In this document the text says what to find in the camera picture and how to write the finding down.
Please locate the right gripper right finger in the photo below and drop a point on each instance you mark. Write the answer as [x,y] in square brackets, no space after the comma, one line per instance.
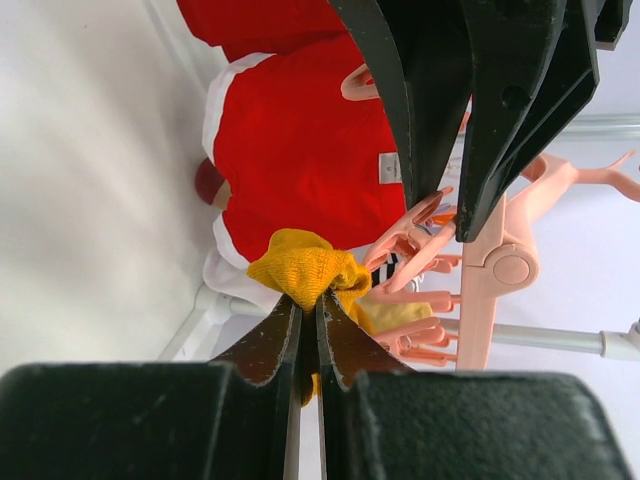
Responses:
[383,420]

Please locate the metal clothes rack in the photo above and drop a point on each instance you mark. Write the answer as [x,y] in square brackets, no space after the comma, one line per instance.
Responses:
[198,334]

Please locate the mustard yellow sock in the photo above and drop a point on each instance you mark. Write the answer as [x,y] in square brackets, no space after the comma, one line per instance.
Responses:
[303,266]

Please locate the pale yellow hanging sock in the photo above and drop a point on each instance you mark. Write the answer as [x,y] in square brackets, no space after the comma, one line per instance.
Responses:
[386,316]

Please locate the striped hanging sock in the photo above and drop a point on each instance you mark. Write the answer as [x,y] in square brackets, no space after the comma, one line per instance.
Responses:
[383,267]

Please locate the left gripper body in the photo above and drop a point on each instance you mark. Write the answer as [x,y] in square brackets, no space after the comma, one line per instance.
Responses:
[611,21]

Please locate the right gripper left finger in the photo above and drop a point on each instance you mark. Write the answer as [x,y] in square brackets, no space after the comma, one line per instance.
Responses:
[234,417]

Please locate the pink round clip hanger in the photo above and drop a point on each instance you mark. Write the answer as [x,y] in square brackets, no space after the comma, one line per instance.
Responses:
[463,289]

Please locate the red hanging clothes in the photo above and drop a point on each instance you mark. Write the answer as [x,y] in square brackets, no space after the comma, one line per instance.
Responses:
[279,136]

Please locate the orange clip on hanger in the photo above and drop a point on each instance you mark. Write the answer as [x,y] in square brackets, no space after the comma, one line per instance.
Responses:
[442,219]

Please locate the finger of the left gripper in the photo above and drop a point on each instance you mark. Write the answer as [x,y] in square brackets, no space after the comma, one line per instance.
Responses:
[534,69]
[418,53]

